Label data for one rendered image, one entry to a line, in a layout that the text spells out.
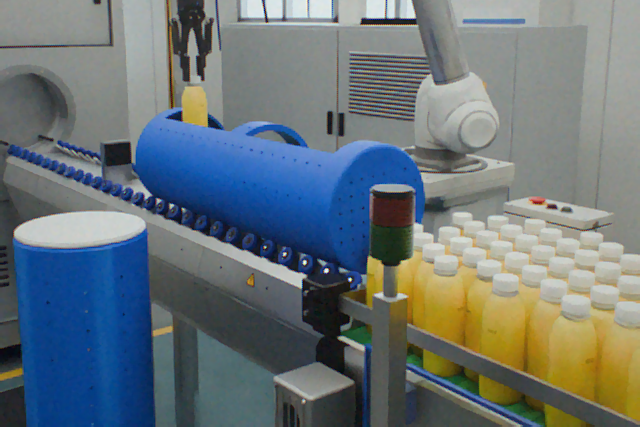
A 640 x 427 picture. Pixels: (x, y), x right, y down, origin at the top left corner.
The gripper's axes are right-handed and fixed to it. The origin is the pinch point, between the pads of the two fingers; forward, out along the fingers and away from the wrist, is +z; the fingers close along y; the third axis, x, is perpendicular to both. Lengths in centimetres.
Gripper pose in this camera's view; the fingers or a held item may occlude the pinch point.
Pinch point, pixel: (193, 69)
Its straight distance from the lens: 227.3
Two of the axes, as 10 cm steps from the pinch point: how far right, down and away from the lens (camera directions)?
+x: 6.2, 1.6, -7.7
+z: 0.1, 9.8, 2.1
